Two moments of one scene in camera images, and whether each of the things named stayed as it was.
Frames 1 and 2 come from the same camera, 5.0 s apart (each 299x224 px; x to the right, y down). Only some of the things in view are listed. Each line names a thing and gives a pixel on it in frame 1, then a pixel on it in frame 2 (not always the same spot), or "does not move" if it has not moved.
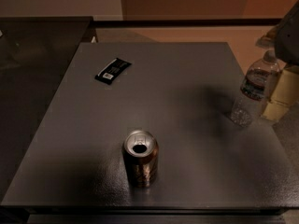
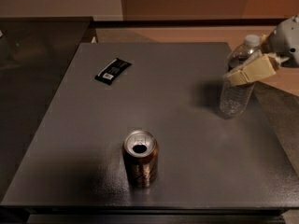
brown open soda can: (141, 149) does not move
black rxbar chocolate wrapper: (112, 70) does not move
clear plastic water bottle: (257, 91) → (234, 97)
